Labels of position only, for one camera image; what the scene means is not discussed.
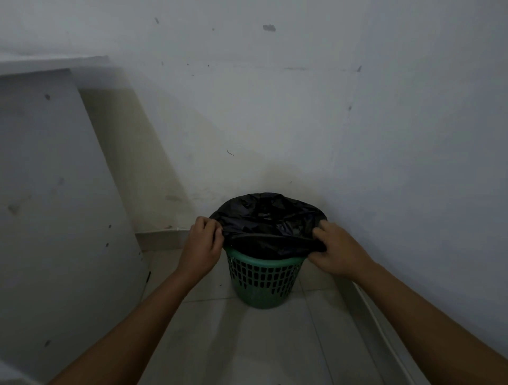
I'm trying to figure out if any person's right hand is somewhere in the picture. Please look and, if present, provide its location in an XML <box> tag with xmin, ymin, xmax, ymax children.
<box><xmin>308</xmin><ymin>220</ymin><xmax>375</xmax><ymax>282</ymax></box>

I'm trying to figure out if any person's left hand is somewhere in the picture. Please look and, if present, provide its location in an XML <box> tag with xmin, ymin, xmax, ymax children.
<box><xmin>177</xmin><ymin>216</ymin><xmax>224</xmax><ymax>279</ymax></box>

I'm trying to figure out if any black plastic trash bag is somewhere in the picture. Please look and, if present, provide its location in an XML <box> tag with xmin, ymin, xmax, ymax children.
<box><xmin>210</xmin><ymin>193</ymin><xmax>328</xmax><ymax>261</ymax></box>

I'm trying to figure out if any person's right forearm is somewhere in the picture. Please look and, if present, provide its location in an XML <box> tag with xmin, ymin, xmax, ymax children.
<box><xmin>355</xmin><ymin>262</ymin><xmax>508</xmax><ymax>385</ymax></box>

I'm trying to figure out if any person's left forearm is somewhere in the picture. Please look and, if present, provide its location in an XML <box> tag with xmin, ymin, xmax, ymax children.
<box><xmin>48</xmin><ymin>268</ymin><xmax>199</xmax><ymax>385</ymax></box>

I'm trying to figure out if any green plastic waste basket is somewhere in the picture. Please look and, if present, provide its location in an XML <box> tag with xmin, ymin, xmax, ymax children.
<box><xmin>225</xmin><ymin>247</ymin><xmax>307</xmax><ymax>309</ymax></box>

